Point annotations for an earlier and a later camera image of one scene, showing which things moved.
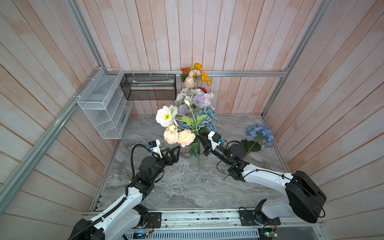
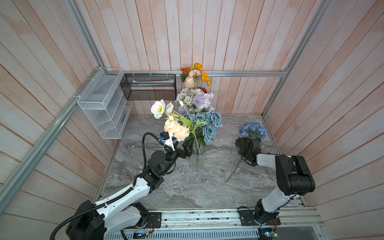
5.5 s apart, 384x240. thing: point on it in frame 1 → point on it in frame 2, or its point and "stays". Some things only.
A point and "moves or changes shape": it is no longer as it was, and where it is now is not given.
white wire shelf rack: (105, 102) stays
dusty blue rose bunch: (206, 117) moves or changes shape
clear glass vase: (198, 158) stays
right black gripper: (208, 144) → (247, 151)
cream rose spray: (184, 137) moves or changes shape
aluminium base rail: (229, 225) stays
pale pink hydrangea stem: (207, 97) stays
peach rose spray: (190, 81) stays
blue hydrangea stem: (257, 135) moves or changes shape
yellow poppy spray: (204, 77) stays
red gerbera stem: (205, 90) stays
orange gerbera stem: (185, 71) stays
